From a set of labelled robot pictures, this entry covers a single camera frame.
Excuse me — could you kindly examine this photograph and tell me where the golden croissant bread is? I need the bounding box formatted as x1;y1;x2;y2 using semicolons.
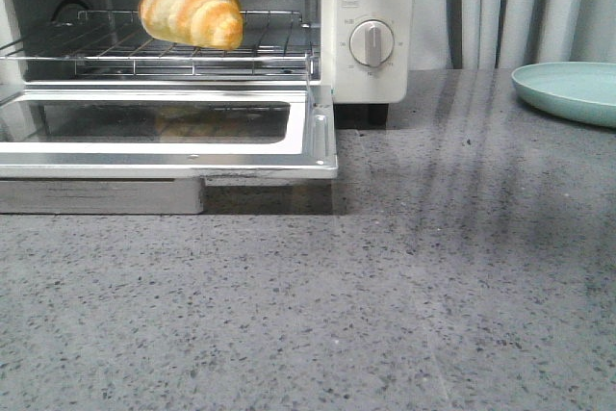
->
138;0;244;51

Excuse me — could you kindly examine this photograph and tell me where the glass oven door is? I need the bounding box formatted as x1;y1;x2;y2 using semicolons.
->
1;82;338;215

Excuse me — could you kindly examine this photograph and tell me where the black right oven foot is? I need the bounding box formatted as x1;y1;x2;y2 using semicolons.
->
367;103;389;126

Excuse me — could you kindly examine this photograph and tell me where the lower white timer knob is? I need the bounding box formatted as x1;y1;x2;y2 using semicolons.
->
349;20;394;67

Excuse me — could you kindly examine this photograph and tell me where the grey curtain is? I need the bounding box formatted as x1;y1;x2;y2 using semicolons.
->
409;0;615;70

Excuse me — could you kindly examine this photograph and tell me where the light green plate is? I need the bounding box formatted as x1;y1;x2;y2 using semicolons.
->
511;62;615;129

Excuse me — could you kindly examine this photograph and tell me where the metal wire oven rack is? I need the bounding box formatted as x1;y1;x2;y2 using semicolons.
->
1;11;320;81

